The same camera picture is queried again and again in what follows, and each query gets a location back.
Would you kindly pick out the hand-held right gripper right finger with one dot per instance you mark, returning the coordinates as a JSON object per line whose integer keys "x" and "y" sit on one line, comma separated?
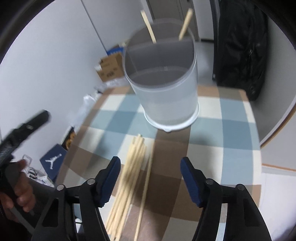
{"x": 188, "y": 178}

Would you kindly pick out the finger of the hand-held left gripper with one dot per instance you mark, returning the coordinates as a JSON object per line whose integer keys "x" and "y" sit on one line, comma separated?
{"x": 34, "y": 121}

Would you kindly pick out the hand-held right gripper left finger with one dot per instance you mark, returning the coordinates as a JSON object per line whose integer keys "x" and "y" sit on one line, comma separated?
{"x": 113, "y": 176}

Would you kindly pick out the bundle of wooden chopsticks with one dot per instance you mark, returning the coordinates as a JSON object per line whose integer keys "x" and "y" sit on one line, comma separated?
{"x": 129, "y": 176}

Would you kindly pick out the white utensil holder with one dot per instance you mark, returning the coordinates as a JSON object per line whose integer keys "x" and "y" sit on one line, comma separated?
{"x": 166, "y": 102}

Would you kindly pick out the wooden chopstick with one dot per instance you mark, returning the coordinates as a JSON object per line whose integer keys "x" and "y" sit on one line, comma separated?
{"x": 149, "y": 27}
{"x": 185, "y": 24}

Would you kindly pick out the person's left hand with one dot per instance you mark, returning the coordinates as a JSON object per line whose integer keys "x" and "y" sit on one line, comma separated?
{"x": 25, "y": 192}

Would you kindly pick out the brown slipper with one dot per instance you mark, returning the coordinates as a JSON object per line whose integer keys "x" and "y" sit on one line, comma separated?
{"x": 69, "y": 140}

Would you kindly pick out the dark blue shoebox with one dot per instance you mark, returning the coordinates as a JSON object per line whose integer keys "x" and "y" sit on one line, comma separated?
{"x": 52, "y": 162}

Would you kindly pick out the checked tablecloth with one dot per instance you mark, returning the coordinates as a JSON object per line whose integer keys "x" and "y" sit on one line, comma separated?
{"x": 231, "y": 139}

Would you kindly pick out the clear plastic bag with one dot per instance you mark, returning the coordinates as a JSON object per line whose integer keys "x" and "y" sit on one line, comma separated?
{"x": 89, "y": 99}

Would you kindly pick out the white cabinet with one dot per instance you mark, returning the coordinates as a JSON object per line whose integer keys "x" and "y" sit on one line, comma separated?
{"x": 277, "y": 197}

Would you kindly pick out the brown cardboard box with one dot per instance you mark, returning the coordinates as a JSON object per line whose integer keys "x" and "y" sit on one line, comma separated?
{"x": 111, "y": 67}

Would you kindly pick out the blue cardboard box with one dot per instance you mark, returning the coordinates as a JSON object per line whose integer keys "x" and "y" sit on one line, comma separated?
{"x": 115, "y": 50}

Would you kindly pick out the black backpack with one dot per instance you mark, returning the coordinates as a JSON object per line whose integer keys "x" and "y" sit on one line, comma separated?
{"x": 240, "y": 46}

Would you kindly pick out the black sliding door frame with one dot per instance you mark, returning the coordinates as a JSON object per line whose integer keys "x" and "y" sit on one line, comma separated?
{"x": 214, "y": 23}

